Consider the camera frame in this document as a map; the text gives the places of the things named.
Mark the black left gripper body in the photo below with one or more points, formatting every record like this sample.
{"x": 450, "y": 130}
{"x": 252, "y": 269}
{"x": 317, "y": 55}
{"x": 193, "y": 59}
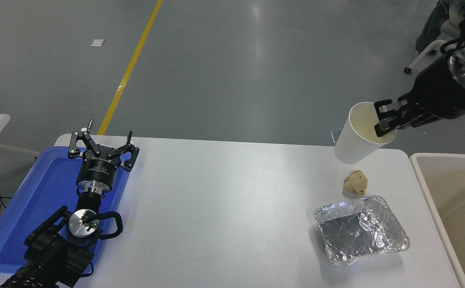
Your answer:
{"x": 96, "y": 171}

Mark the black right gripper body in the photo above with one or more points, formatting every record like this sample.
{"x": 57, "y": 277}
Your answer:
{"x": 436, "y": 94}

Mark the white paper cup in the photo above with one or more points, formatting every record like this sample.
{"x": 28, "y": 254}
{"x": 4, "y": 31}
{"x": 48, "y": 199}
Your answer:
{"x": 354, "y": 136}

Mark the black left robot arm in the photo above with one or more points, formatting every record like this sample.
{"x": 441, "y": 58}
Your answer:
{"x": 50, "y": 258}

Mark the white wheeled chair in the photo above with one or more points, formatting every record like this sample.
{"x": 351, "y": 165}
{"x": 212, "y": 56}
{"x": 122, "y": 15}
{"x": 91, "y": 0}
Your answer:
{"x": 428, "y": 50}

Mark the grey metal floor plate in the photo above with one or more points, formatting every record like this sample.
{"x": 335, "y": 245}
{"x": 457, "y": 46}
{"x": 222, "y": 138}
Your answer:
{"x": 335, "y": 136}

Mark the crumpled tan paper ball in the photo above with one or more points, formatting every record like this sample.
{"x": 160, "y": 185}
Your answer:
{"x": 355, "y": 182}

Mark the blue plastic tray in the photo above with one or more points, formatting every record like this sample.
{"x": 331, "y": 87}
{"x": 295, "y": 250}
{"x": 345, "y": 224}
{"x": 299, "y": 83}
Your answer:
{"x": 36, "y": 200}

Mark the seated person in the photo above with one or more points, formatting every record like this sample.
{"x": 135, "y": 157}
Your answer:
{"x": 434, "y": 20}

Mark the silver foil tray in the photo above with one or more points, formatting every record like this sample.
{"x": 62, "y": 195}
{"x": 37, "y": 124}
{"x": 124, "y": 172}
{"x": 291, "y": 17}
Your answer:
{"x": 360, "y": 232}

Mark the large pale bin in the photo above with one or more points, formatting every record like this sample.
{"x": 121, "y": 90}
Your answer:
{"x": 460, "y": 208}

